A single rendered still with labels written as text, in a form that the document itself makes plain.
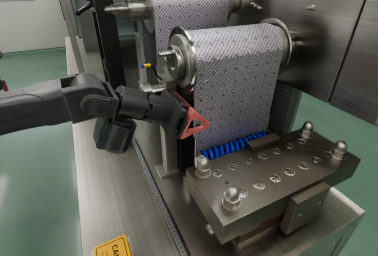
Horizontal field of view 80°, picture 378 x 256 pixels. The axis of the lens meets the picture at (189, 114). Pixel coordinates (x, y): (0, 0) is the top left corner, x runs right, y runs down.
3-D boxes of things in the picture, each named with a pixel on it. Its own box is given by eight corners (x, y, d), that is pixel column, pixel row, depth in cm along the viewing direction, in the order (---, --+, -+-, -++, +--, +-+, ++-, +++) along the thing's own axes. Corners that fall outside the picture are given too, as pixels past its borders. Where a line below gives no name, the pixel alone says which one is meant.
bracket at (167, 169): (153, 169, 71) (143, 76, 55) (172, 162, 73) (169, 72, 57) (159, 180, 67) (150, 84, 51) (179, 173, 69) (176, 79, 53)
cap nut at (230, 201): (217, 199, 45) (219, 183, 43) (233, 192, 47) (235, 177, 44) (228, 214, 43) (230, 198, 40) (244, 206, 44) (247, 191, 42)
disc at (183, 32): (185, 106, 54) (164, 61, 60) (187, 106, 54) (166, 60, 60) (202, 62, 41) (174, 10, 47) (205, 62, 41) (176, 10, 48)
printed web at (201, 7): (151, 120, 94) (136, -23, 67) (201, 108, 102) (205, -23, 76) (193, 188, 64) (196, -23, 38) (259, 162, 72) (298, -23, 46)
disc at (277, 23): (268, 87, 63) (242, 49, 69) (269, 86, 63) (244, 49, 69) (301, 46, 51) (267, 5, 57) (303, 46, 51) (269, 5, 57)
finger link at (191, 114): (207, 143, 50) (171, 138, 45) (192, 127, 56) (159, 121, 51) (220, 117, 48) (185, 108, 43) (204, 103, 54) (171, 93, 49)
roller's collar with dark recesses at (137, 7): (125, 19, 68) (122, -5, 64) (145, 18, 70) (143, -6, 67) (130, 22, 63) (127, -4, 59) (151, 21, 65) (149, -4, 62)
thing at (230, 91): (193, 136, 55) (194, 62, 45) (268, 114, 64) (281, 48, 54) (194, 137, 55) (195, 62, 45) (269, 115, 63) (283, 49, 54)
